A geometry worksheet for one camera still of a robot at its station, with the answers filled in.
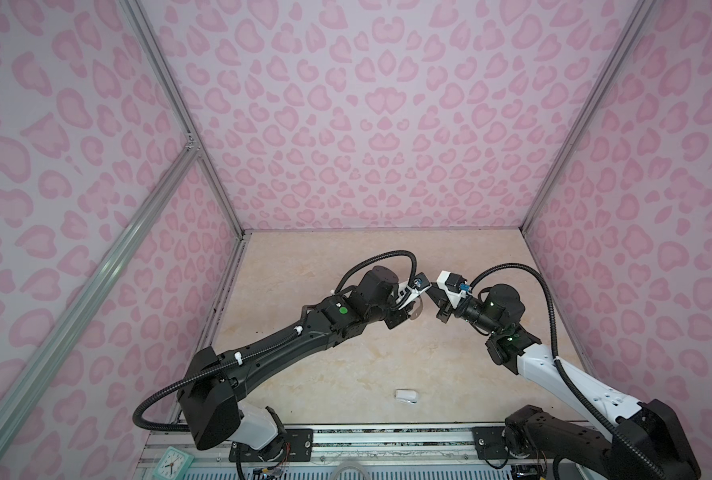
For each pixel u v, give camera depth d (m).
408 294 0.61
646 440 0.39
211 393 0.40
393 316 0.66
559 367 0.51
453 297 0.63
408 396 0.79
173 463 0.69
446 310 0.65
